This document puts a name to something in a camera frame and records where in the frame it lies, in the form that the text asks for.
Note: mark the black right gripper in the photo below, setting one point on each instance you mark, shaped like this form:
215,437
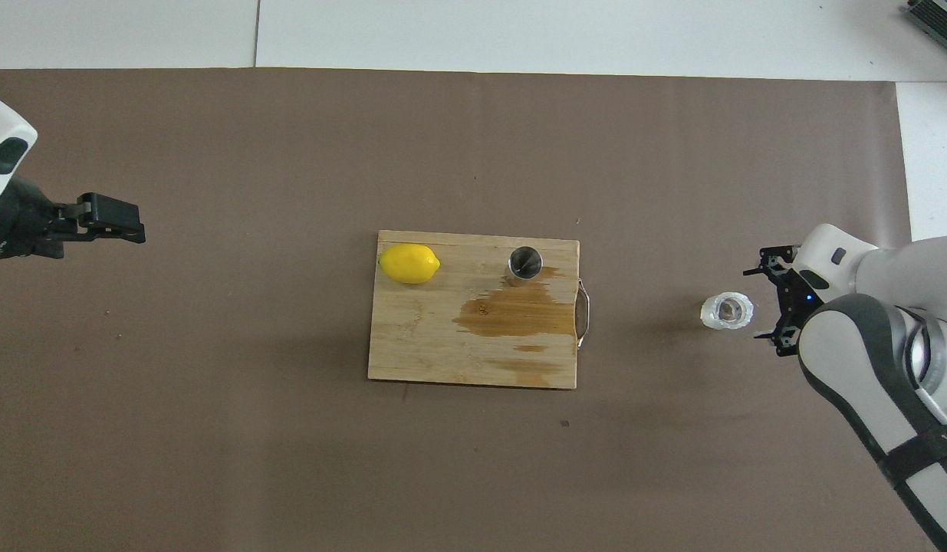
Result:
797,303

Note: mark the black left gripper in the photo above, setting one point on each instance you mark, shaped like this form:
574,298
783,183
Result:
17,218

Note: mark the clear faceted glass cup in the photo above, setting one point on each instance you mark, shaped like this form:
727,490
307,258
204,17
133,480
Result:
727,310

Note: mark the steel double jigger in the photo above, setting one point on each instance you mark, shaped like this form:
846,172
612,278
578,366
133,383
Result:
524,264

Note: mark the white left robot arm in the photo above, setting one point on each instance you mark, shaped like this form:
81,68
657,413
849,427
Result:
5,130

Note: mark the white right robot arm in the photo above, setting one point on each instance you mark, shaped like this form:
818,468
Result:
864,368

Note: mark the black ribbed device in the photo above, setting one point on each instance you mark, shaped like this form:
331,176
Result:
941,19

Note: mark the yellow lemon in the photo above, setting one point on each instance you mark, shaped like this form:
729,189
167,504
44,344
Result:
409,264

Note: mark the wooden cutting board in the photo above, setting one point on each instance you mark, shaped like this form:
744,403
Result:
442,337

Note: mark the brown paper table mat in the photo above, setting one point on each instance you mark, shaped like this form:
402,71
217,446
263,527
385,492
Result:
473,475

